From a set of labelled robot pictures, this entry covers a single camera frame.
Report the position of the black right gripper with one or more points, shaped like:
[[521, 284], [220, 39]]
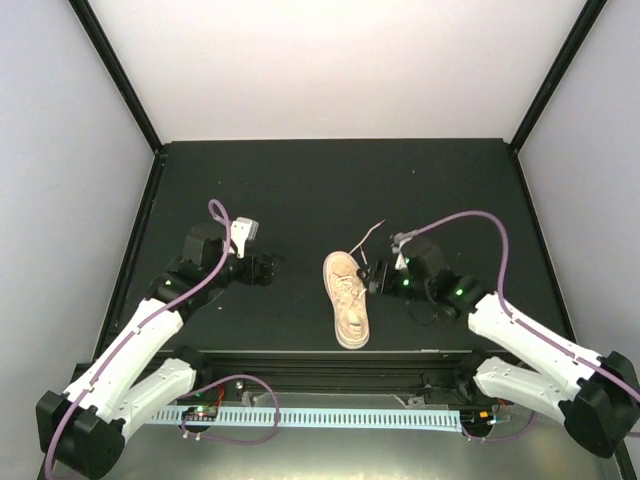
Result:
[[384, 278]]

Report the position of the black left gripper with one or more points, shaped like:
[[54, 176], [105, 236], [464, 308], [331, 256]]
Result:
[[266, 275]]

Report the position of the beige worn sneaker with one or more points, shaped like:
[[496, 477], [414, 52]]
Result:
[[347, 295]]

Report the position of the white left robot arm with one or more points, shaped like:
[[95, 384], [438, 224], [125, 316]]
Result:
[[87, 427]]

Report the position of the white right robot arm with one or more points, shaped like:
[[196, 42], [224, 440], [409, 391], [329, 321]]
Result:
[[595, 397]]

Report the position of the small left circuit board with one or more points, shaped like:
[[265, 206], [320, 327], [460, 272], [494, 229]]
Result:
[[200, 413]]

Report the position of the small circuit board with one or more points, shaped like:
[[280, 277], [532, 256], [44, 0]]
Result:
[[491, 417], [200, 413]]

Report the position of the small right circuit board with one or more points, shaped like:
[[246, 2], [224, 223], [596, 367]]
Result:
[[491, 417]]

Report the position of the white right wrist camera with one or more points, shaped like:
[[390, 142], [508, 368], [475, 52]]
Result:
[[398, 241]]

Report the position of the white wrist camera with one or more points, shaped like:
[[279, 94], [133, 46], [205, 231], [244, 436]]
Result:
[[398, 241], [243, 230]]

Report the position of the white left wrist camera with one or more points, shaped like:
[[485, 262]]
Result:
[[243, 230]]

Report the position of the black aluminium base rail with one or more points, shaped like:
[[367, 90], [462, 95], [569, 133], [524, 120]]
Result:
[[350, 372]]

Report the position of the black left floor frame rail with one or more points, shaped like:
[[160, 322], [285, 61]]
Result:
[[123, 280]]

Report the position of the black floor frame rail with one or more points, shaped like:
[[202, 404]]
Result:
[[123, 280], [549, 268]]

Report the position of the white slotted cable duct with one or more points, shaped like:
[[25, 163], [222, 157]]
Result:
[[428, 420]]

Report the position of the black right floor frame rail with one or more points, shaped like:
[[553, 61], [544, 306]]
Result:
[[549, 268]]

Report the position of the black left corner frame post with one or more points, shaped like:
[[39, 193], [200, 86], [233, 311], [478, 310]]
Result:
[[103, 47]]

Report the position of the black corner frame post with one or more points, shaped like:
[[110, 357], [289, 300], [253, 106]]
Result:
[[573, 42], [103, 47]]

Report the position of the black right corner frame post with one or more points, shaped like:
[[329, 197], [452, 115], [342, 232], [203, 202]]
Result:
[[573, 42]]

